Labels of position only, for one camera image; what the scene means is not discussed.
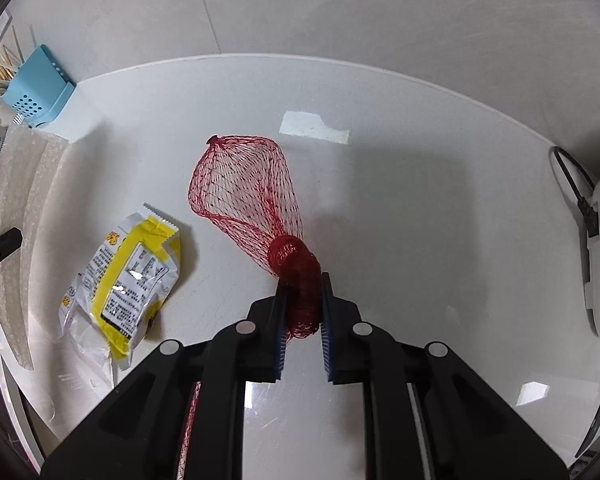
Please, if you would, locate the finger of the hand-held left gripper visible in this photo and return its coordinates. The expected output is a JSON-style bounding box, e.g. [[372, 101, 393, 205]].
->
[[0, 227, 24, 297]]

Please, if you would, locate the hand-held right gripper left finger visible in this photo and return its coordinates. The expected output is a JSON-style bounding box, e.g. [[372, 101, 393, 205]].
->
[[40, 274, 289, 480]]

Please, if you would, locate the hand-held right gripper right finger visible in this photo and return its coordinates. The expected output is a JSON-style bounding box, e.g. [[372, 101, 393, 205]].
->
[[320, 272, 572, 480]]

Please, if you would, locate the red mesh bag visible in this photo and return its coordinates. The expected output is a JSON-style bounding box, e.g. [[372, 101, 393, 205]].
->
[[177, 134, 326, 480]]

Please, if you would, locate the clear bubble wrap sheet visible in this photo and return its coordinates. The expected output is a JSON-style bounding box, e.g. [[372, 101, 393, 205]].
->
[[0, 125, 71, 372]]

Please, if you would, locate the yellow snack wrapper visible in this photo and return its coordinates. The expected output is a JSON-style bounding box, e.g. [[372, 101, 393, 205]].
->
[[57, 202, 182, 372]]

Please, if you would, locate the blue utensil holder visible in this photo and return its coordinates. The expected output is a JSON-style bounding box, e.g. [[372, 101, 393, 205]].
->
[[0, 44, 77, 128]]

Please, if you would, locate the bundle of wooden chopsticks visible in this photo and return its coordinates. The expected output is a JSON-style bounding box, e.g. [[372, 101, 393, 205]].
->
[[0, 24, 37, 97]]

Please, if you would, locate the black power cable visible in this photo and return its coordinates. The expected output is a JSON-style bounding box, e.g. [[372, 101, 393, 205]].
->
[[550, 146, 600, 237]]

